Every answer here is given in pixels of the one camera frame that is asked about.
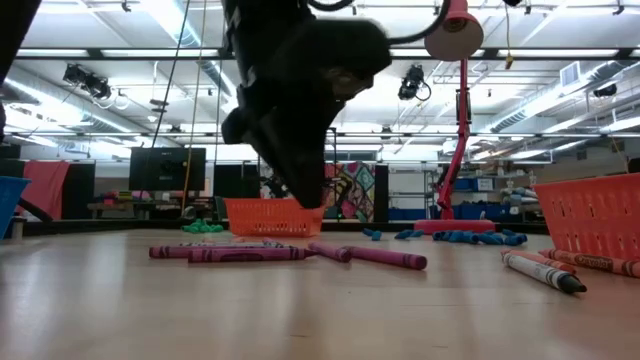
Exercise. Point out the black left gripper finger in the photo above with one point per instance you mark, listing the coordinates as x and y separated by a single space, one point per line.
315 140
270 145

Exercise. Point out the orange crayon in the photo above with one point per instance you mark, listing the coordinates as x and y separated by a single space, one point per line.
540 261
595 262

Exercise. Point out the black crayon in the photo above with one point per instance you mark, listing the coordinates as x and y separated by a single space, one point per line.
542 273

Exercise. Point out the colourful mural panel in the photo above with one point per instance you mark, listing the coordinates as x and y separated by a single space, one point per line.
355 192

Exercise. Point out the orange plastic basket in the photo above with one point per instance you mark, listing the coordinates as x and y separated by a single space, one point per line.
590 215
260 220

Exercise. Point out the black pillar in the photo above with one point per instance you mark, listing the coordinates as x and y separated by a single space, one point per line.
382 192

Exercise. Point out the green pieces group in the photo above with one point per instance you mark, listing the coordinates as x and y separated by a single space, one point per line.
201 222

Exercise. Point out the black monitor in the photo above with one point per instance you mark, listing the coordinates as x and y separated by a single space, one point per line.
167 170

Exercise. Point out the blue plastic cap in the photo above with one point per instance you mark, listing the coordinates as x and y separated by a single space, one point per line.
402 234
517 239
368 231
492 239
441 235
376 235
472 238
418 233
457 236

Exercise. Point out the red desk lamp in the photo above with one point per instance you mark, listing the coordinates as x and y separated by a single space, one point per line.
455 42

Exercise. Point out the blue storage bins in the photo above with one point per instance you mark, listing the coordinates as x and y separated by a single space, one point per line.
475 211

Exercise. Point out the red cloth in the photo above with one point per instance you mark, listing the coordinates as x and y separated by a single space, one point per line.
47 187

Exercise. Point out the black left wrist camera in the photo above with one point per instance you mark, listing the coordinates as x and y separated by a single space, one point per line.
345 55

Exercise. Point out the black aluminium table frame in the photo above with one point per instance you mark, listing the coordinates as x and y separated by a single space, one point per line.
345 226

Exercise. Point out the black ceiling light rail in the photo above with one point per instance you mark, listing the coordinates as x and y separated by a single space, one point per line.
95 52

